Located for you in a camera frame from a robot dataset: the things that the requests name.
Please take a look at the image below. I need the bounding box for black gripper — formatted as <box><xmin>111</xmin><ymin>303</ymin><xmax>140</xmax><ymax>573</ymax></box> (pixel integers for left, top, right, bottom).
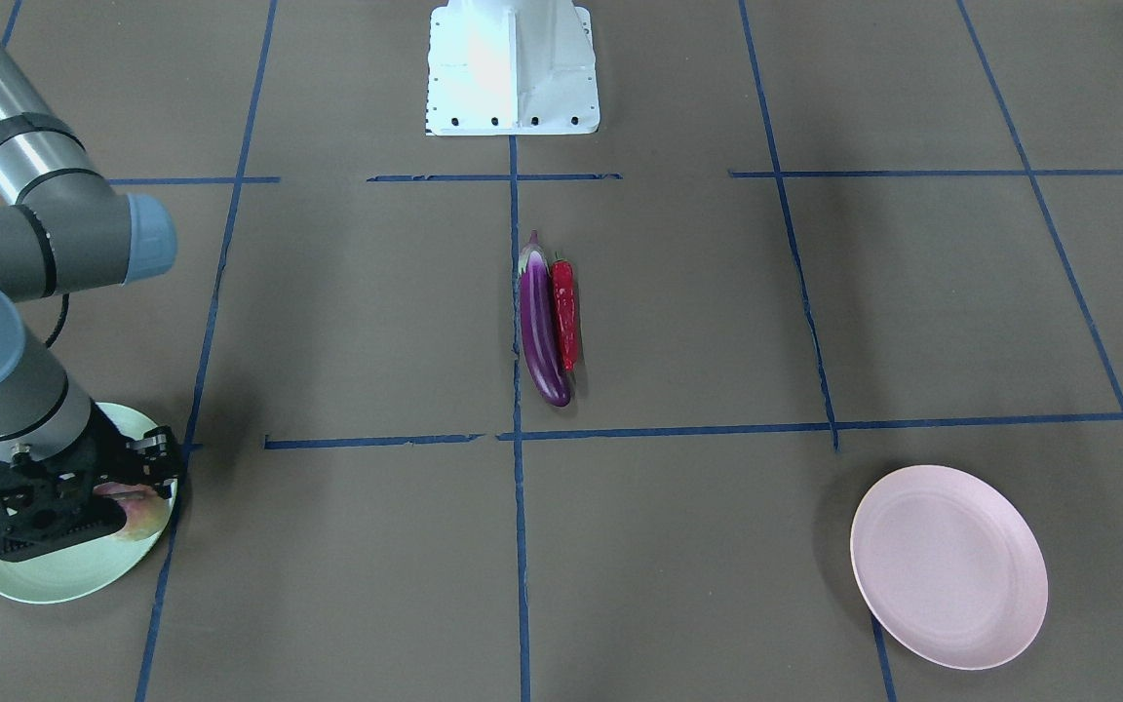
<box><xmin>0</xmin><ymin>405</ymin><xmax>182</xmax><ymax>563</ymax></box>

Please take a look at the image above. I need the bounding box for pink peach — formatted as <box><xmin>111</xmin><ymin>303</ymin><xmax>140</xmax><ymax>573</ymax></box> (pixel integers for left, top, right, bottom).
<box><xmin>94</xmin><ymin>483</ymin><xmax>173</xmax><ymax>543</ymax></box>

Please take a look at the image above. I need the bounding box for purple eggplant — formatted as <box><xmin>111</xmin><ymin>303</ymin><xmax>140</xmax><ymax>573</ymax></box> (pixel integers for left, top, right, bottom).
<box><xmin>517</xmin><ymin>230</ymin><xmax>570</xmax><ymax>408</ymax></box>

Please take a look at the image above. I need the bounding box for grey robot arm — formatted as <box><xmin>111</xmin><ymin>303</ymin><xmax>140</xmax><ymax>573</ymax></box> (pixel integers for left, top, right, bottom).
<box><xmin>0</xmin><ymin>37</ymin><xmax>184</xmax><ymax>563</ymax></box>

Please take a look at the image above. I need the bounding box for green plate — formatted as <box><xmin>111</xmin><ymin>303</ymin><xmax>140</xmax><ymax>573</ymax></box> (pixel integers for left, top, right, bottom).
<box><xmin>0</xmin><ymin>403</ymin><xmax>184</xmax><ymax>605</ymax></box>

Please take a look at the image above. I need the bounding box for red chili pepper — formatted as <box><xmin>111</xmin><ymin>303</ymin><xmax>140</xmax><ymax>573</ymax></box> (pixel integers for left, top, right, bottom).
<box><xmin>550</xmin><ymin>258</ymin><xmax>579</xmax><ymax>373</ymax></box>

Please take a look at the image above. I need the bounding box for pink plate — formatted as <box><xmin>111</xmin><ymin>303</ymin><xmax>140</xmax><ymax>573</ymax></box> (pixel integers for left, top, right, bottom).
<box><xmin>848</xmin><ymin>465</ymin><xmax>1049</xmax><ymax>671</ymax></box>

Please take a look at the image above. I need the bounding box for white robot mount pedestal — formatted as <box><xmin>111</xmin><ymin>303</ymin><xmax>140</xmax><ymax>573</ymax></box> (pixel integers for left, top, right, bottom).
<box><xmin>424</xmin><ymin>1</ymin><xmax>601</xmax><ymax>137</ymax></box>

